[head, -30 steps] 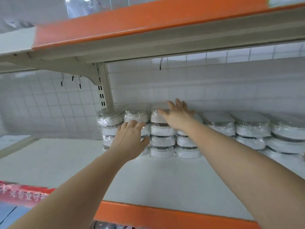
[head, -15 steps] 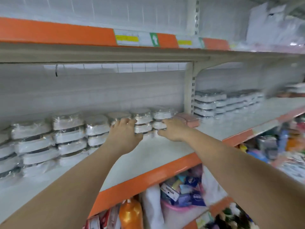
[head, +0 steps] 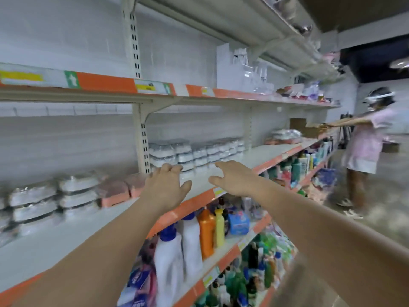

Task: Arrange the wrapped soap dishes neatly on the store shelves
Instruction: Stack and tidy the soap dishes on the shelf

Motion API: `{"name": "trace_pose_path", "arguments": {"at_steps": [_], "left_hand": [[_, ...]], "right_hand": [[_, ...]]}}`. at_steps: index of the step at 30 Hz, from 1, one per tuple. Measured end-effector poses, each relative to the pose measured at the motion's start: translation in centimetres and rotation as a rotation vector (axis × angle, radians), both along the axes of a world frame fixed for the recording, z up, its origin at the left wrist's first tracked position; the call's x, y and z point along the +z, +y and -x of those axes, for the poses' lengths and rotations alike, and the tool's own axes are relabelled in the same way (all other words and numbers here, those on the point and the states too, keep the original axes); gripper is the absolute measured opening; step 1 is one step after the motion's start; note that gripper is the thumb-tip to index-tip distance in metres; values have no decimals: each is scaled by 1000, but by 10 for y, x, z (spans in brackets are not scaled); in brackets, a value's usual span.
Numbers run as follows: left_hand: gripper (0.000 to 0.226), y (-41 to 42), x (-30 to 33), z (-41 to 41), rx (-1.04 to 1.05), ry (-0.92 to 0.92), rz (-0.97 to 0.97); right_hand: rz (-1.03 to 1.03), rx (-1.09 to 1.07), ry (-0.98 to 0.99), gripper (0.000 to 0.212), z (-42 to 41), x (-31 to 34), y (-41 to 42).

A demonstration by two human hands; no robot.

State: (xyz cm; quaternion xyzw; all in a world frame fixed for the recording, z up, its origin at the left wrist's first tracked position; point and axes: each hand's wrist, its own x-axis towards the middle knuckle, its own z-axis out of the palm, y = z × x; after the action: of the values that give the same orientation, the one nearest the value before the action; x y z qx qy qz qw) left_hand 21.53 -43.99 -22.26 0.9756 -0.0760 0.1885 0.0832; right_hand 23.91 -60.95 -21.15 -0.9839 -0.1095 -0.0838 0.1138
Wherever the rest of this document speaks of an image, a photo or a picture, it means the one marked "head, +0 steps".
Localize salmon textured plastic box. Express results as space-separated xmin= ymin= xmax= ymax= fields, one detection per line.
xmin=97 ymin=178 xmax=132 ymax=210

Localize white pen organizer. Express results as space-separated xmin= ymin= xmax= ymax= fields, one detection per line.
xmin=215 ymin=41 xmax=277 ymax=96

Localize wide orange plastic bottle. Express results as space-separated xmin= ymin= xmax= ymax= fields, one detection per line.
xmin=197 ymin=205 xmax=218 ymax=260

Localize person's left hand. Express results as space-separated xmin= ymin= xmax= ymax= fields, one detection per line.
xmin=139 ymin=163 xmax=193 ymax=215

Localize yellow plastic bottle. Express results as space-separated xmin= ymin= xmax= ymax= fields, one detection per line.
xmin=213 ymin=208 xmax=227 ymax=249

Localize blue product pack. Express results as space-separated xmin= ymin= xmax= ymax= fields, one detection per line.
xmin=228 ymin=209 xmax=253 ymax=238

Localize green plastic packets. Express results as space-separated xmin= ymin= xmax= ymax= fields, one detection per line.
xmin=204 ymin=229 xmax=299 ymax=307

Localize stacks of grey-lid soap dishes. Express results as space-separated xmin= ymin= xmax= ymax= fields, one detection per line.
xmin=147 ymin=136 xmax=248 ymax=178

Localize round ceiling light panel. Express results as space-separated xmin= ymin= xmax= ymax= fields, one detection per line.
xmin=389 ymin=57 xmax=409 ymax=70

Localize white jug blue cap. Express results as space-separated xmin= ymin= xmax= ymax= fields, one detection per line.
xmin=180 ymin=211 xmax=205 ymax=278
xmin=153 ymin=224 xmax=186 ymax=307

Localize pink plastic item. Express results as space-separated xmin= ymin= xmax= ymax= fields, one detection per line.
xmin=323 ymin=50 xmax=341 ymax=65

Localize orange lid plastic box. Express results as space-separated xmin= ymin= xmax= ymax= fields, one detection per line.
xmin=124 ymin=172 xmax=149 ymax=198

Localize orange metal store shelving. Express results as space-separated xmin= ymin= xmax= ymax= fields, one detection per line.
xmin=0 ymin=0 xmax=343 ymax=307

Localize pile of soap dishes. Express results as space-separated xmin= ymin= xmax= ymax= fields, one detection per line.
xmin=265 ymin=127 xmax=305 ymax=147

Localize person's right forearm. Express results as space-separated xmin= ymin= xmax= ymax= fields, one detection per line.
xmin=251 ymin=178 xmax=409 ymax=307

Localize row of assorted bottles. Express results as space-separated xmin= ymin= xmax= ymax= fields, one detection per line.
xmin=267 ymin=139 xmax=338 ymax=200

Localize pink tub of blue packets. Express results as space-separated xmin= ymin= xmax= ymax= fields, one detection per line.
xmin=116 ymin=263 xmax=159 ymax=307

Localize person's right hand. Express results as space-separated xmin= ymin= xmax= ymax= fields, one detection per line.
xmin=208 ymin=160 xmax=262 ymax=198

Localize person's left forearm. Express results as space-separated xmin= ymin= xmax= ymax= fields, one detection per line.
xmin=13 ymin=200 xmax=168 ymax=307

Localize stacks of clear-lid soap dishes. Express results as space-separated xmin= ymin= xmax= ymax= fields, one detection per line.
xmin=0 ymin=171 xmax=106 ymax=248

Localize white label green arrow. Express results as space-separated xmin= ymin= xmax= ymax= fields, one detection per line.
xmin=0 ymin=62 xmax=81 ymax=90
xmin=133 ymin=77 xmax=175 ymax=97

